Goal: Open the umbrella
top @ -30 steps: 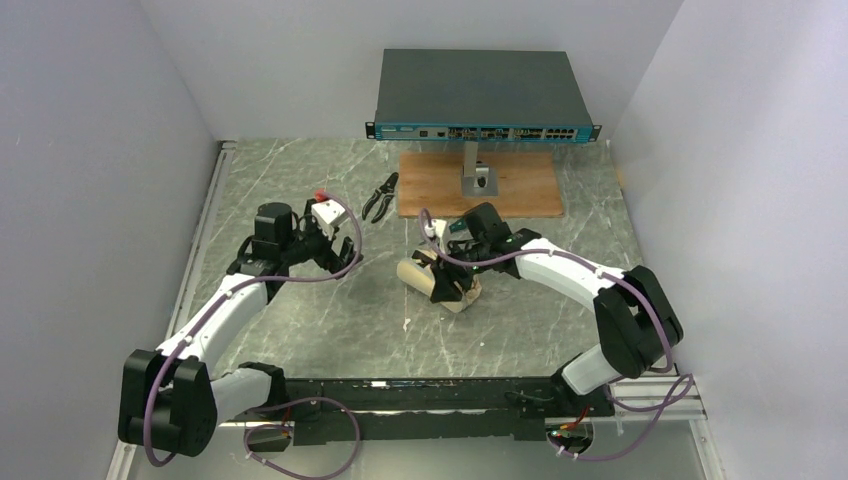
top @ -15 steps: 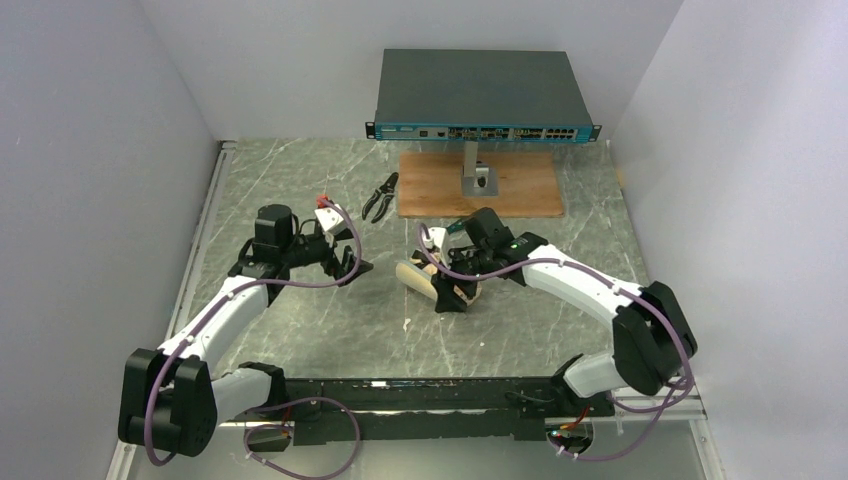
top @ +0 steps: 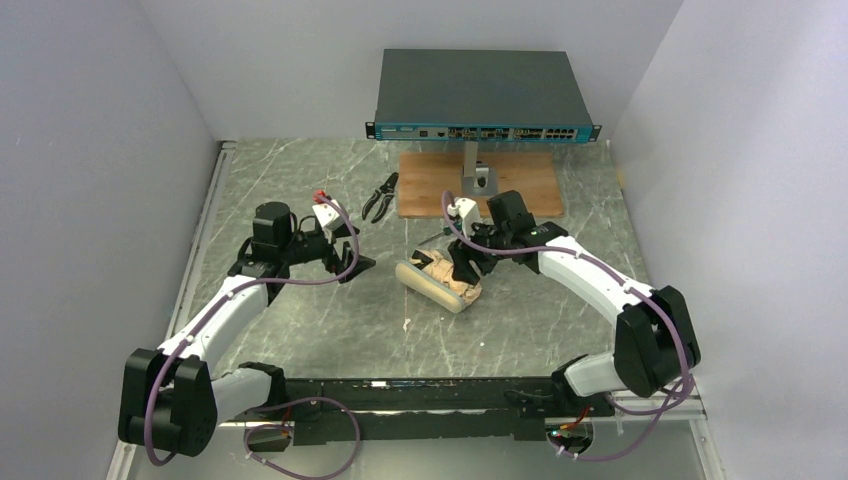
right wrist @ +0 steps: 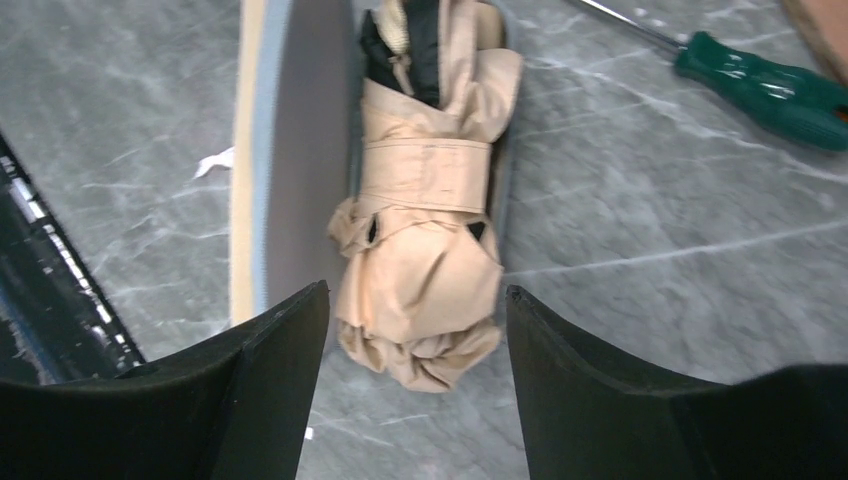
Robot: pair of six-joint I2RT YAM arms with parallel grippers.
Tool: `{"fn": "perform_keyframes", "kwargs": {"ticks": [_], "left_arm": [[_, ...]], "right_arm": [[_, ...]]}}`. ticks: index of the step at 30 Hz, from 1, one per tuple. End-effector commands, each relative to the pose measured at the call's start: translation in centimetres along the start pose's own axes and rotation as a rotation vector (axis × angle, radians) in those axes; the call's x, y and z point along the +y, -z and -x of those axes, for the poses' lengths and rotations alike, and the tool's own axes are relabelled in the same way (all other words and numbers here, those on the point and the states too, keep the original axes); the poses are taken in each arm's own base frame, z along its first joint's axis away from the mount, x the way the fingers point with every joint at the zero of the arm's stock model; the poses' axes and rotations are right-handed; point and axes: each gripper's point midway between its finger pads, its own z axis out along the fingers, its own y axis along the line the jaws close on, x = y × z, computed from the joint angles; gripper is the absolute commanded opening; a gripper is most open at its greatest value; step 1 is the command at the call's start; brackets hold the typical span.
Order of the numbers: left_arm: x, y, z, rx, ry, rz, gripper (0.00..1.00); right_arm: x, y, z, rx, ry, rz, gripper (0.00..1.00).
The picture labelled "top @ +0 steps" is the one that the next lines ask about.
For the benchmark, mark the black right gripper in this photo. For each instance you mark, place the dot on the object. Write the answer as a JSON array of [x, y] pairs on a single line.
[[474, 249]]

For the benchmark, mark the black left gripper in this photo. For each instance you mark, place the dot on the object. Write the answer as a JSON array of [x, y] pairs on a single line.
[[333, 252]]

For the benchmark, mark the beige folding umbrella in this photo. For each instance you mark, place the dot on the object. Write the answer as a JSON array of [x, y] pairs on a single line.
[[440, 268]]

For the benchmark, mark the beige umbrella case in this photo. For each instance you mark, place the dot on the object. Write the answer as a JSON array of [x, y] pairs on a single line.
[[416, 280]]

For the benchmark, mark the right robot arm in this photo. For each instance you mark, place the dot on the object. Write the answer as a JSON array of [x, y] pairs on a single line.
[[654, 343]]

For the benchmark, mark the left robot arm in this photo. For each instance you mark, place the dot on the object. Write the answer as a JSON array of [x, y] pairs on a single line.
[[199, 358]]

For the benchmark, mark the black pliers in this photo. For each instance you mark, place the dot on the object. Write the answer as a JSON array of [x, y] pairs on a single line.
[[381, 199]]

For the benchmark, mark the grey metal stand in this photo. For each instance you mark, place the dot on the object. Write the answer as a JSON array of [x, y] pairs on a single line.
[[478, 179]]

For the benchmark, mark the wooden board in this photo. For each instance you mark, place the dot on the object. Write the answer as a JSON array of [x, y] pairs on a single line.
[[424, 176]]

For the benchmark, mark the green handled screwdriver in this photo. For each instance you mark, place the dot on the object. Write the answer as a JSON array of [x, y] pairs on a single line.
[[441, 234]]

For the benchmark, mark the grey network switch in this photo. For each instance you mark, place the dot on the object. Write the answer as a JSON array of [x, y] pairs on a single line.
[[481, 96]]

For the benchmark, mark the white aluminium table rail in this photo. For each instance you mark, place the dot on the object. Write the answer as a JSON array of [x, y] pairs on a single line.
[[201, 238]]

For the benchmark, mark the aluminium front frame rail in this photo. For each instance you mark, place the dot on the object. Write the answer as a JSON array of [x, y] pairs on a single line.
[[569, 439]]

